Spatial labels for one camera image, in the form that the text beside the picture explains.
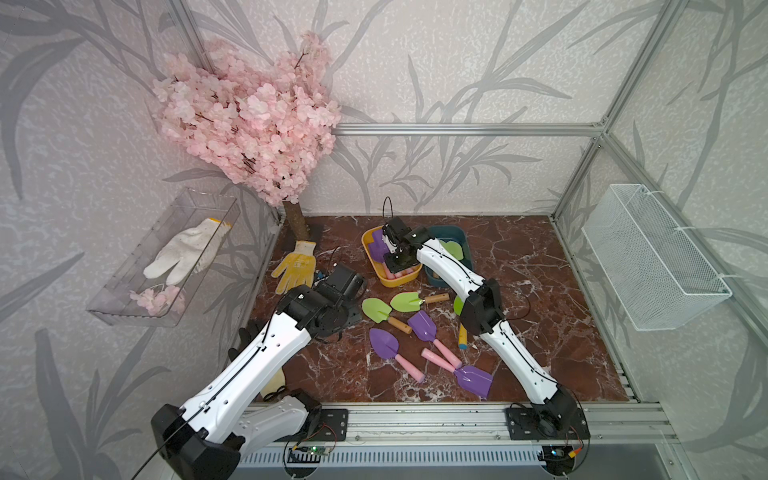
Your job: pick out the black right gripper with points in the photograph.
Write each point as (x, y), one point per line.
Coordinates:
(391, 266)

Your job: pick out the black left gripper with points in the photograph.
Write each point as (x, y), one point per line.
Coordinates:
(356, 315)

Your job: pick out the purple square shovel pink handle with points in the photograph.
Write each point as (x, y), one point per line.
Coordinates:
(425, 329)
(468, 377)
(396, 275)

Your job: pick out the green shovel wooden handle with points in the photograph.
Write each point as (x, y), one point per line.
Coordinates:
(412, 301)
(380, 312)
(454, 249)

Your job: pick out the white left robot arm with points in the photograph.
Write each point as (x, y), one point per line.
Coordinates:
(189, 455)

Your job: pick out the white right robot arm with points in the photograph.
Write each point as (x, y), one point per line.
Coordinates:
(483, 316)

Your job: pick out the yellow storage box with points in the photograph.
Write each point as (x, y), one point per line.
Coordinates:
(378, 269)

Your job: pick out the dark teal storage box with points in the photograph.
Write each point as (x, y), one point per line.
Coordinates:
(448, 233)

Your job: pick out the yellow rubber glove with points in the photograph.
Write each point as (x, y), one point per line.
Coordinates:
(296, 268)

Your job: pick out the white cotton glove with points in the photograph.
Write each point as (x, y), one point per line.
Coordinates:
(190, 251)

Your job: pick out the pink blossom sprig on shelf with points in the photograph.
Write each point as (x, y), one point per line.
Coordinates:
(160, 299)

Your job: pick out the pink cherry blossom tree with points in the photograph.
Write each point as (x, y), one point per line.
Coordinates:
(266, 129)

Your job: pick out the green trowel yellow handle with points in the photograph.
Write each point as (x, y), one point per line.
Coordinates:
(462, 333)

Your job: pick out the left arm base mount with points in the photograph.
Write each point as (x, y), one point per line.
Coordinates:
(323, 422)

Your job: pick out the clear acrylic wall shelf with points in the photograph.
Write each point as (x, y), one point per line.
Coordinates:
(112, 304)

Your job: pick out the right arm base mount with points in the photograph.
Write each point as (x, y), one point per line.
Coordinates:
(558, 419)

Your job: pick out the white wire mesh basket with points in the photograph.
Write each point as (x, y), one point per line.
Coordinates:
(662, 279)

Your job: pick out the aluminium front rail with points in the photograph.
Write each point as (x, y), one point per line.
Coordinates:
(431, 423)

